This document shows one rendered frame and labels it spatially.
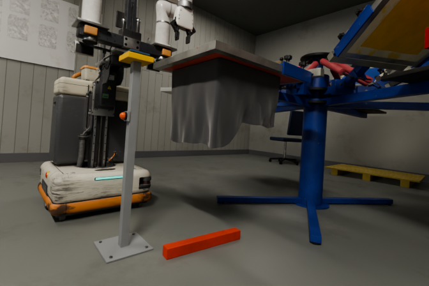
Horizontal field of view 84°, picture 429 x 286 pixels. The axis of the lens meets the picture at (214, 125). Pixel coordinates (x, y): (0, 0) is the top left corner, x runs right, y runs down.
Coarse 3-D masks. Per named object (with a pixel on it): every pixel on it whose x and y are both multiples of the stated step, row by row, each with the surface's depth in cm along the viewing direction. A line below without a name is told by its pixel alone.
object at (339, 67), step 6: (324, 60) 194; (300, 66) 205; (312, 66) 194; (330, 66) 185; (336, 66) 179; (342, 66) 190; (348, 66) 185; (336, 72) 178; (342, 72) 174; (348, 72) 184; (336, 78) 225; (372, 78) 195; (294, 84) 181; (366, 84) 206; (378, 84) 194
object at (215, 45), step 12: (204, 48) 106; (216, 48) 100; (228, 48) 105; (168, 60) 130; (180, 60) 121; (240, 60) 114; (252, 60) 115; (264, 60) 121; (168, 72) 151; (276, 72) 133
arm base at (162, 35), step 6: (156, 24) 158; (162, 24) 156; (168, 24) 158; (156, 30) 157; (162, 30) 156; (168, 30) 158; (156, 36) 157; (162, 36) 156; (168, 36) 159; (156, 42) 157; (162, 42) 156; (168, 42) 159
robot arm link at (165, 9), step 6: (162, 0) 157; (156, 6) 158; (162, 6) 156; (168, 6) 157; (174, 6) 160; (156, 12) 158; (162, 12) 156; (168, 12) 159; (174, 12) 160; (156, 18) 158; (162, 18) 156; (168, 18) 158
